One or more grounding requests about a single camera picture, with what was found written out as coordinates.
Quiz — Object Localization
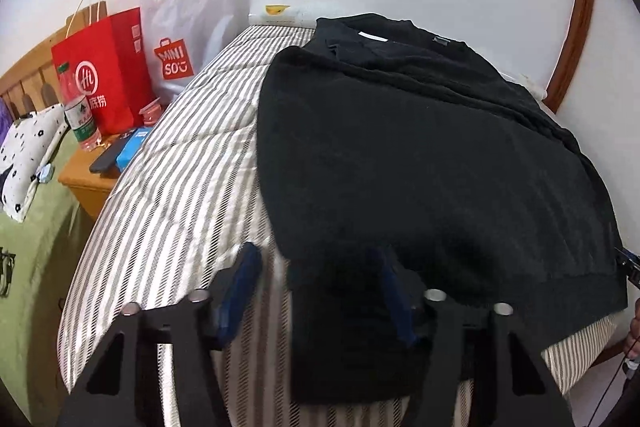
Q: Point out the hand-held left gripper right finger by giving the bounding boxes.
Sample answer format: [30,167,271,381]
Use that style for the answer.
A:
[370,247,576,427]

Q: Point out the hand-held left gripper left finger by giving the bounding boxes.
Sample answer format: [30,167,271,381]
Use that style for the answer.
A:
[55,242,263,427]

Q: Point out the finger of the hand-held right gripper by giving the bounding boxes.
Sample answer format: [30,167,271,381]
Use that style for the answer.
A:
[614,247,640,288]

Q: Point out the black sweatshirt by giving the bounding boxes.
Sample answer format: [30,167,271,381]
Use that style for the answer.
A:
[257,13,628,405]

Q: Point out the person's right hand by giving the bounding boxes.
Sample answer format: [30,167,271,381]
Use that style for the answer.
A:
[622,299,640,360]

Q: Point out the grey striped mattress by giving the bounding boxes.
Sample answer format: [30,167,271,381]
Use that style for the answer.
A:
[57,24,618,427]

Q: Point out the blue box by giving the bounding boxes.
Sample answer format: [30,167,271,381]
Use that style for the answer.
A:
[116,129,148,170]

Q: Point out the wooden nightstand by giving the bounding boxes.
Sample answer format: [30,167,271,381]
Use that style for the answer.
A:
[57,127,151,223]

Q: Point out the black phone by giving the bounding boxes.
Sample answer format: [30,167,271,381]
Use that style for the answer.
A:
[89,139,132,175]

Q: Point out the small clear plastic cup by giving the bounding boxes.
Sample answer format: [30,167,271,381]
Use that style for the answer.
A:
[137,99,166,128]

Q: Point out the green bed sheet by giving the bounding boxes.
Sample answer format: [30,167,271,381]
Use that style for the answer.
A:
[0,132,96,408]

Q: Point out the plastic water bottle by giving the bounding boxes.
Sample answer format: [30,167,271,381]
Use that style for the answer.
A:
[56,63,102,152]

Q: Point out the white pillow with black print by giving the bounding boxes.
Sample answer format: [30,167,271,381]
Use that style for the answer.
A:
[0,103,68,224]

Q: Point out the red paper shopping bag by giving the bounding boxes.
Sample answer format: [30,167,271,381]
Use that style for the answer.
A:
[51,0,156,135]

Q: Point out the white plastic shopping bag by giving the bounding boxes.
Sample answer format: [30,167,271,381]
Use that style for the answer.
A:
[139,0,251,105]

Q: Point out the rolled printed paper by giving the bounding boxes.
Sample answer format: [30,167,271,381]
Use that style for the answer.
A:
[250,4,546,100]

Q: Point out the wooden headboard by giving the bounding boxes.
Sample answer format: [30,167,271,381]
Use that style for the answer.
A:
[0,4,108,120]

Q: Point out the black cable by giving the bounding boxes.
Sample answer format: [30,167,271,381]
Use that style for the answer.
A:
[585,347,640,427]

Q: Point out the black strap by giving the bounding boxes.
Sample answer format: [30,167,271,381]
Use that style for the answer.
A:
[0,248,17,298]

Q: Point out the brown wooden door frame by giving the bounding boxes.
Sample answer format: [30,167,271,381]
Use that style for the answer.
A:
[542,0,631,363]

